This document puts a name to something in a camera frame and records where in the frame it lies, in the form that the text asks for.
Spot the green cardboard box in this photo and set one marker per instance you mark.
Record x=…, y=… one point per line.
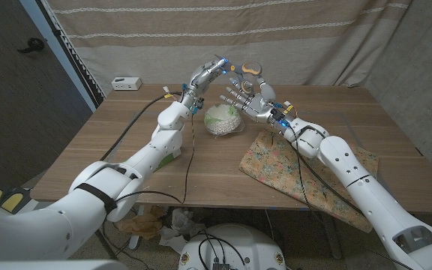
x=165, y=161

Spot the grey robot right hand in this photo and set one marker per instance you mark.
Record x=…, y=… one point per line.
x=261, y=108

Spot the bag of white candies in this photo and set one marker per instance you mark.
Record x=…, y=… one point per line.
x=223, y=123

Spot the white power strip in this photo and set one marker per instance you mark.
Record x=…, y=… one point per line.
x=126, y=83

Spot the dark wooden door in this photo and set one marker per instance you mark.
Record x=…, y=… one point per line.
x=13, y=112

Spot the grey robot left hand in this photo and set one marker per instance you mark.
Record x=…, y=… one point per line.
x=201, y=80

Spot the black curtain frame pole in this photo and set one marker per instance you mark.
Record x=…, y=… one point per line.
x=73, y=56

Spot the grey table leg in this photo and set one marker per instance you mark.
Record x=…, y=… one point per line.
x=330, y=232

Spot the crumpled brown paper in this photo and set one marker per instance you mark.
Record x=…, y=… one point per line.
x=141, y=225

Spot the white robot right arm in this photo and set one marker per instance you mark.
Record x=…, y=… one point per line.
x=366, y=187

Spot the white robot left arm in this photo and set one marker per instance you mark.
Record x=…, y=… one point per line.
x=88, y=202

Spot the floral patterned cloth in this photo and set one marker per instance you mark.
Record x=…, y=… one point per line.
x=272, y=165

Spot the white table leg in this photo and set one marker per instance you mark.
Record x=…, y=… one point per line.
x=136, y=240

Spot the crumpled white paper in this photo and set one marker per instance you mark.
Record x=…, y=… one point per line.
x=178, y=228

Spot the beige striped curtain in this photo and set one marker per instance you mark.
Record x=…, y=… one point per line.
x=313, y=37

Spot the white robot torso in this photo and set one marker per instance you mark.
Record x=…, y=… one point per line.
x=234, y=240

